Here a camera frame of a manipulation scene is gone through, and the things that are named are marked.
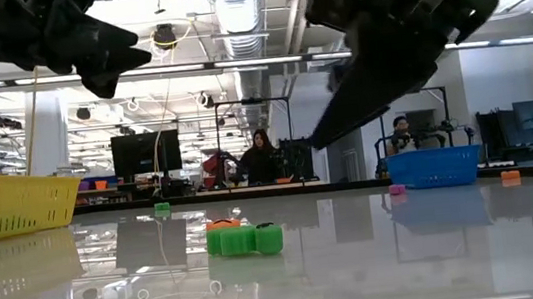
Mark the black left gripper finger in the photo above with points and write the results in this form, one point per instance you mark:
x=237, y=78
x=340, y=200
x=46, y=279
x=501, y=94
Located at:
x=82, y=34
x=106, y=69

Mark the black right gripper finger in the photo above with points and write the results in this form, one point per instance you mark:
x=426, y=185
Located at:
x=388, y=70
x=338, y=78

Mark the background black robot arm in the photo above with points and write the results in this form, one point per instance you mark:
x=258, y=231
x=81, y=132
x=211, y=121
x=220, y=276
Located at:
x=450, y=128

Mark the person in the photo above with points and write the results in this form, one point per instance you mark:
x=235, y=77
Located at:
x=259, y=163
x=402, y=141

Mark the grey door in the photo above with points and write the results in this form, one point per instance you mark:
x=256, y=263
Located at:
x=345, y=160

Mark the black cabinet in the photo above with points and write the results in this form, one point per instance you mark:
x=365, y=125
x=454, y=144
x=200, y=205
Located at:
x=298, y=158

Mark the long ceiling light strip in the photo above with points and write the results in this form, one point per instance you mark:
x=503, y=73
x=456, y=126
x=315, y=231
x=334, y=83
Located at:
x=236, y=63

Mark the blue plastic basket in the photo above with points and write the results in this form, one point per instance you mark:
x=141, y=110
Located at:
x=432, y=168

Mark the orange cup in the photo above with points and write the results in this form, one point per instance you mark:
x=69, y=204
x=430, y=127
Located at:
x=101, y=185

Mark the small orange container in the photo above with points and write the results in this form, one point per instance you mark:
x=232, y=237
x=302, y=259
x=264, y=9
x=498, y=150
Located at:
x=284, y=180

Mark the purple cup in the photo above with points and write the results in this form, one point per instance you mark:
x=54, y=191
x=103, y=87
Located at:
x=84, y=185

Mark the purple segmented toy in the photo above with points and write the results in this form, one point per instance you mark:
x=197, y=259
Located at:
x=397, y=189

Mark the green segmented toy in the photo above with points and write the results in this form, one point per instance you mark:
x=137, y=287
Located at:
x=237, y=242
x=161, y=207

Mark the wooden top workbench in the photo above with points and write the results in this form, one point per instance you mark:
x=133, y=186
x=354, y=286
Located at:
x=231, y=191

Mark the orange segmented toy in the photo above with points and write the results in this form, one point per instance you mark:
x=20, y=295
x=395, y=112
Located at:
x=509, y=174

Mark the yellow plastic basket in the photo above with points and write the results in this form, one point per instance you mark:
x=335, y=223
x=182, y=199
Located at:
x=1, y=205

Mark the orange pumpkin toy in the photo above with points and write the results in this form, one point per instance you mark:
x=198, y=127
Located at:
x=222, y=223

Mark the black rig frame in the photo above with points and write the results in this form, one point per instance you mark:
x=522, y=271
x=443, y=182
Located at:
x=446, y=114
x=251, y=101

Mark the silver ventilation duct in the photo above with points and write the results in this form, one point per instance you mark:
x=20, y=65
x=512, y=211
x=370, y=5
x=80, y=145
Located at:
x=239, y=17

